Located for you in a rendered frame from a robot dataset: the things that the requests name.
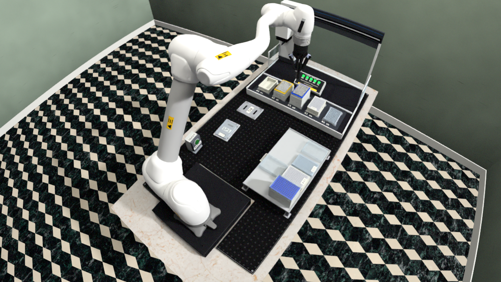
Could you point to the white ready key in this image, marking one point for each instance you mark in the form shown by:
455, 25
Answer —
193, 142

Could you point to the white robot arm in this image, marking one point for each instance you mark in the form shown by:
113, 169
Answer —
196, 59

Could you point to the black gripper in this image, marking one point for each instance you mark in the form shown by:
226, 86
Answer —
299, 52

